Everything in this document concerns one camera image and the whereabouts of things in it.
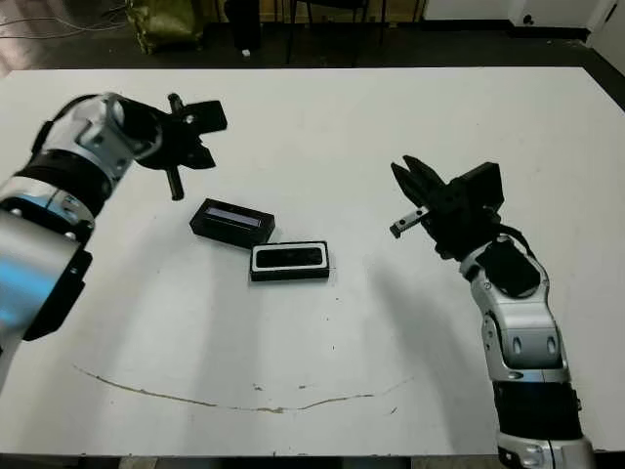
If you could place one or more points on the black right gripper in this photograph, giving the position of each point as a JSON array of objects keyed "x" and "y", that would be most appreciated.
[{"x": 464, "y": 229}]

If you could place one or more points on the black chair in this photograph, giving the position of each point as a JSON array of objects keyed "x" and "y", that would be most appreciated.
[{"x": 332, "y": 6}]

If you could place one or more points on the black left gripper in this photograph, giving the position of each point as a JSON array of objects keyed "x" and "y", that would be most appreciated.
[{"x": 171, "y": 146}]

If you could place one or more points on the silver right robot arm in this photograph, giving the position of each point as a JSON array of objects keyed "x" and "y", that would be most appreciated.
[{"x": 527, "y": 332}]

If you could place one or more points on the black box lid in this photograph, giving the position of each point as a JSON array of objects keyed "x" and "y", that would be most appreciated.
[{"x": 229, "y": 222}]

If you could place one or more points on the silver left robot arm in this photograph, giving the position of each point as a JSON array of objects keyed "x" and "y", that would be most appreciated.
[{"x": 44, "y": 234}]

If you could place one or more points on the black box with white insert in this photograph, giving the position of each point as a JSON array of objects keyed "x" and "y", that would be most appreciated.
[{"x": 288, "y": 276}]

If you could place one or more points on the black upright bin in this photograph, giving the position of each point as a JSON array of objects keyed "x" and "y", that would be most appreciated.
[{"x": 246, "y": 22}]

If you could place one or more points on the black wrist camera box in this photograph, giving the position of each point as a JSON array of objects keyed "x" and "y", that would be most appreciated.
[
  {"x": 481, "y": 188},
  {"x": 207, "y": 117}
]

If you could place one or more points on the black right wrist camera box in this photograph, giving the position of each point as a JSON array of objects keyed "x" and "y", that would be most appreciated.
[{"x": 481, "y": 188}]

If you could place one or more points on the olive gold bag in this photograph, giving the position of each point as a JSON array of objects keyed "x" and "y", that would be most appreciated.
[{"x": 168, "y": 24}]

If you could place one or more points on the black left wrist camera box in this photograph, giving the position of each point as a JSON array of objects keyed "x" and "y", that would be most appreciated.
[{"x": 207, "y": 117}]

